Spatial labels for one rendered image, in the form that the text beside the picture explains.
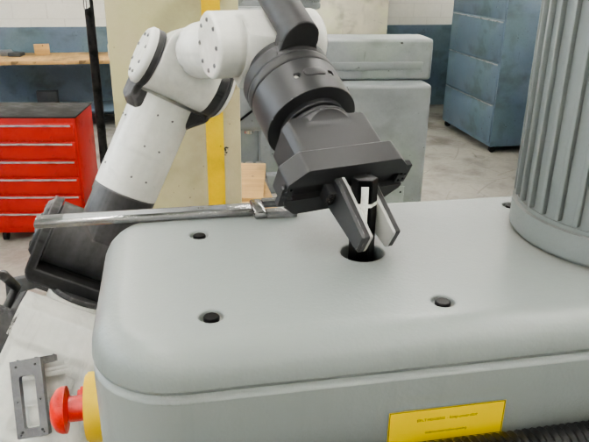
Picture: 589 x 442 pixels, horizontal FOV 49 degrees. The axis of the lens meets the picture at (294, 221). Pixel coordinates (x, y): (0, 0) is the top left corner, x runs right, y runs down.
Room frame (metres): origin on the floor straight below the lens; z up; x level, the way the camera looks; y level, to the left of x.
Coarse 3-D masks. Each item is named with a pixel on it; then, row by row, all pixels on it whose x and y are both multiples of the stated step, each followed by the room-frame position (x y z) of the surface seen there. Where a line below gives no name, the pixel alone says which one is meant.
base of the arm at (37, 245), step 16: (48, 208) 0.83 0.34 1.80; (32, 240) 0.80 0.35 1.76; (32, 256) 0.79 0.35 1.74; (32, 272) 0.80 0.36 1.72; (48, 272) 0.80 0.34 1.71; (64, 272) 0.82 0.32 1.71; (48, 288) 0.80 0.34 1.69; (64, 288) 0.80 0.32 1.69; (80, 288) 0.81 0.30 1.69; (96, 288) 0.82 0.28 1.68
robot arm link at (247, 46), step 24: (264, 0) 0.64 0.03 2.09; (288, 0) 0.63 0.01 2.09; (216, 24) 0.64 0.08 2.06; (240, 24) 0.64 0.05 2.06; (264, 24) 0.65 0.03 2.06; (288, 24) 0.61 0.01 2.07; (312, 24) 0.61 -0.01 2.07; (216, 48) 0.63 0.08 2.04; (240, 48) 0.64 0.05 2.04; (264, 48) 0.63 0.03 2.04; (288, 48) 0.61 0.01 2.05; (312, 48) 0.62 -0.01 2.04; (216, 72) 0.64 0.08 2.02; (240, 72) 0.65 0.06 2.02; (264, 72) 0.60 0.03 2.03
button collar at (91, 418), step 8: (88, 376) 0.46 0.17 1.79; (88, 384) 0.45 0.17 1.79; (88, 392) 0.44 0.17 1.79; (88, 400) 0.44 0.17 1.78; (96, 400) 0.44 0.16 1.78; (88, 408) 0.44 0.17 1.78; (96, 408) 0.44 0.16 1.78; (88, 416) 0.43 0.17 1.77; (96, 416) 0.43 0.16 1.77; (88, 424) 0.43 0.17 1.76; (96, 424) 0.43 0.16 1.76; (88, 432) 0.43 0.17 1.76; (96, 432) 0.43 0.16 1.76; (88, 440) 0.44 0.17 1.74; (96, 440) 0.44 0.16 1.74
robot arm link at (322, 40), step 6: (312, 12) 0.69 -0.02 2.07; (312, 18) 0.68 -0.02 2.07; (318, 18) 0.69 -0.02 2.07; (318, 24) 0.68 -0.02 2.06; (318, 30) 0.68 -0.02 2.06; (324, 30) 0.68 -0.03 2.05; (318, 36) 0.67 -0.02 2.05; (324, 36) 0.68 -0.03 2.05; (318, 42) 0.67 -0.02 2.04; (324, 42) 0.68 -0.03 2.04; (324, 48) 0.68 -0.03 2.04
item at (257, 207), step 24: (48, 216) 0.56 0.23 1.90; (72, 216) 0.56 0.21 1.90; (96, 216) 0.56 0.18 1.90; (120, 216) 0.56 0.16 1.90; (144, 216) 0.56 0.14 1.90; (168, 216) 0.57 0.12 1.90; (192, 216) 0.57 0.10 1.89; (216, 216) 0.58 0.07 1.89; (264, 216) 0.58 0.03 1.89; (288, 216) 0.58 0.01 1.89
